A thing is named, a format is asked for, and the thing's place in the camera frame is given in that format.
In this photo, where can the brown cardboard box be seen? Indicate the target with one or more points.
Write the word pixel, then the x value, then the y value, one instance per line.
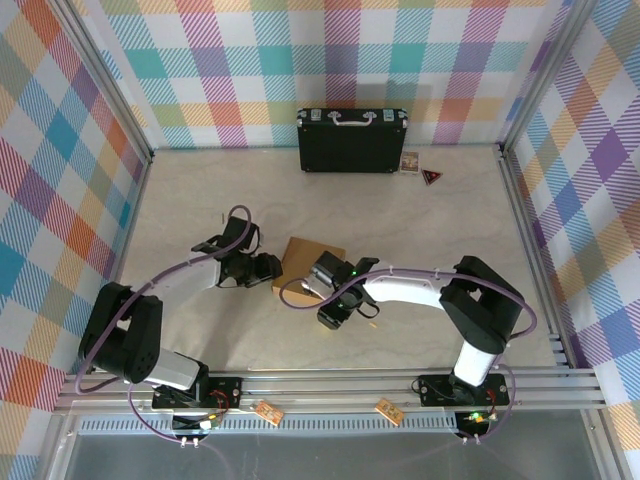
pixel 300 255

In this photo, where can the clear acrylic panel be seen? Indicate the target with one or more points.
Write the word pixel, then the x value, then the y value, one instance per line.
pixel 325 457

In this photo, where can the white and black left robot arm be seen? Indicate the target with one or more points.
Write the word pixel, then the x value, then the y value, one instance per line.
pixel 175 370

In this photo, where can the orange printed tag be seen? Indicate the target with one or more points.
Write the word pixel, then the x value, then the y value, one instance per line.
pixel 389 411
pixel 268 413

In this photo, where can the small picture card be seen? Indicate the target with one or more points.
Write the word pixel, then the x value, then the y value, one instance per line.
pixel 409 163

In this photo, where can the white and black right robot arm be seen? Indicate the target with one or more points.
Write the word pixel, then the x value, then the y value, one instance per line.
pixel 410 290

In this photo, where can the aluminium side rail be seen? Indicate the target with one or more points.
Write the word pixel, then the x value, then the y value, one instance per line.
pixel 525 225
pixel 132 225

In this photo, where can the long aluminium frame rail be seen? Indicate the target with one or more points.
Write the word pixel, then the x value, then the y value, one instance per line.
pixel 325 387

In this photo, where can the black red triangle sticker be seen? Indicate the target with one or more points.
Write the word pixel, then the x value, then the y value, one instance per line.
pixel 431 176

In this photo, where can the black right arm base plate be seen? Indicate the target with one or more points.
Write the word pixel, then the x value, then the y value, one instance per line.
pixel 435 390

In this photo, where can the small circuit board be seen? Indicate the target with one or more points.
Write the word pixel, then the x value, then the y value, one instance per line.
pixel 212 422
pixel 475 417

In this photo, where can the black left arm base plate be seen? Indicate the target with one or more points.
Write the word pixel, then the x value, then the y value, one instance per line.
pixel 227 392

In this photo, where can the aluminium frame post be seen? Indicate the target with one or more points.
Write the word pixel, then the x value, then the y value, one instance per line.
pixel 107 80
pixel 542 75

